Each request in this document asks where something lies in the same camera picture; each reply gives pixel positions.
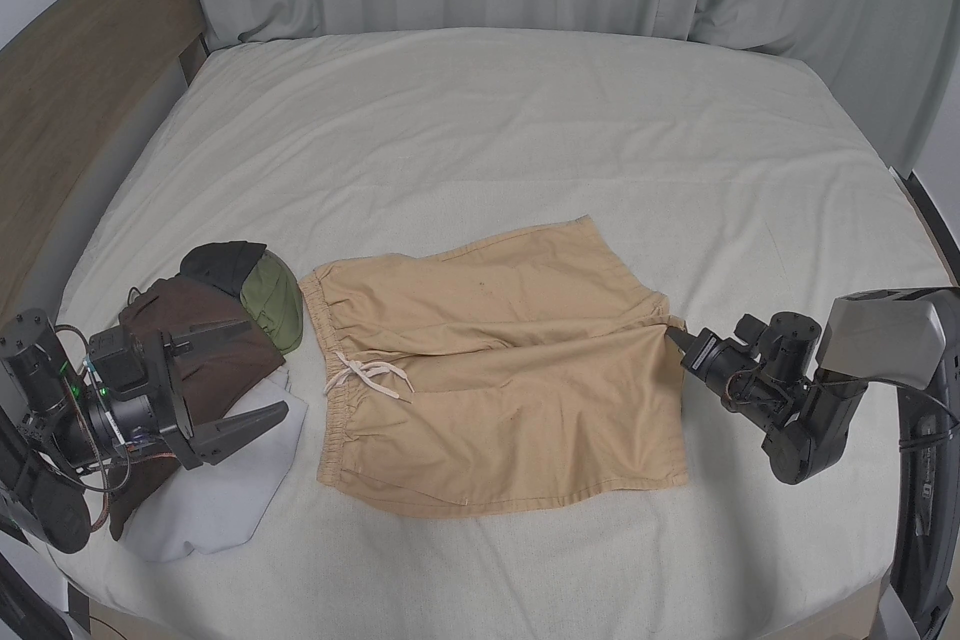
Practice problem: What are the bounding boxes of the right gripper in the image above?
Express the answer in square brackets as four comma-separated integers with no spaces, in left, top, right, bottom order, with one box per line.
[678,329,753,400]

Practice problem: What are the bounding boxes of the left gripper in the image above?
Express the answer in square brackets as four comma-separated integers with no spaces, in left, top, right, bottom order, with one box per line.
[96,317,291,473]

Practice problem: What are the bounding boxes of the beige shorts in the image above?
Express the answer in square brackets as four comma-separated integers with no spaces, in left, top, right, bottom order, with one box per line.
[300,214,692,519]

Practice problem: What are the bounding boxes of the bed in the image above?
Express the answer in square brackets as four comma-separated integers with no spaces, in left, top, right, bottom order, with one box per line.
[0,0,960,632]

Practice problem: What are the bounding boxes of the brown garment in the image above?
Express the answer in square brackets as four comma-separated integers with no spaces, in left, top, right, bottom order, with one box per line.
[108,275,288,542]

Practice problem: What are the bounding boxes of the green garment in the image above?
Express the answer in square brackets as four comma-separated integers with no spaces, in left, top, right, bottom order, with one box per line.
[240,248,306,358]

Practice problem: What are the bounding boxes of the black garment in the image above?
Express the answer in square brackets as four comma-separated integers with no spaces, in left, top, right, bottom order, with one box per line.
[182,241,270,305]

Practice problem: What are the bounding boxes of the white garment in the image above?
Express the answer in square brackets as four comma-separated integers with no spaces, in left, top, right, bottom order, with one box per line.
[122,367,311,564]

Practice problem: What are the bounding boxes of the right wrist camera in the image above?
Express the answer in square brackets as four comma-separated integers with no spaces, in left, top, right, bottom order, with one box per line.
[733,313,772,349]

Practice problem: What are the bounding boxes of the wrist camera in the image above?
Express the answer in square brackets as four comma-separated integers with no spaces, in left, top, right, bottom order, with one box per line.
[733,313,772,349]
[84,326,145,400]

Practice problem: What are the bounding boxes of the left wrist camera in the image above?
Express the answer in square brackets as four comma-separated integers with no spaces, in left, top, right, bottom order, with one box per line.
[84,326,145,400]

